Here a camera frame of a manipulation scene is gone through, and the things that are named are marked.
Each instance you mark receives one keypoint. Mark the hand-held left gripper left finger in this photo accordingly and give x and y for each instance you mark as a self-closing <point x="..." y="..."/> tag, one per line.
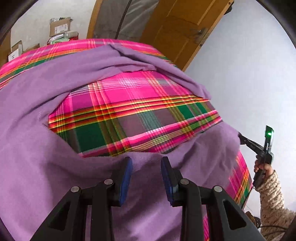
<point x="126" y="183"/>

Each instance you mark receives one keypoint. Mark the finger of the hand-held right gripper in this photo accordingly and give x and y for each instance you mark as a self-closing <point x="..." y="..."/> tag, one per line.
<point x="251" y="144"/>

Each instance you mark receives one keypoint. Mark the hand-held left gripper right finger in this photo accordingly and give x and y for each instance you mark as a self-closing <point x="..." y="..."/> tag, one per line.
<point x="167" y="180"/>

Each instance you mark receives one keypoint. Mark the purple fleece pants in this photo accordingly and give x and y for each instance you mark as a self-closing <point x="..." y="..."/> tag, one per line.
<point x="34" y="139"/>

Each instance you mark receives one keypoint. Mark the person's right forearm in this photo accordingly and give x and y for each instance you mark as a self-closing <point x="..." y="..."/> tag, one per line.
<point x="275" y="204"/>

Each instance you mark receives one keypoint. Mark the person's right hand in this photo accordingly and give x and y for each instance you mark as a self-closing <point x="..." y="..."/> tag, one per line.
<point x="268" y="170"/>

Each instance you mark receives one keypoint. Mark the pink plaid blanket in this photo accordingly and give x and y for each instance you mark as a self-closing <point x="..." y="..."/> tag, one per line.
<point x="138" y="111"/>

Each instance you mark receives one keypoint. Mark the wooden door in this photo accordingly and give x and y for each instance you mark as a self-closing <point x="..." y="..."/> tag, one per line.
<point x="134" y="16"/>
<point x="180" y="23"/>

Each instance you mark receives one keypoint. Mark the brown cardboard box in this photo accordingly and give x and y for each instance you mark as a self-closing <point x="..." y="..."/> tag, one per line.
<point x="59" y="26"/>

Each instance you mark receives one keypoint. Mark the small white box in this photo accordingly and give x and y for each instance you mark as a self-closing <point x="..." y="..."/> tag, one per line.
<point x="15" y="51"/>

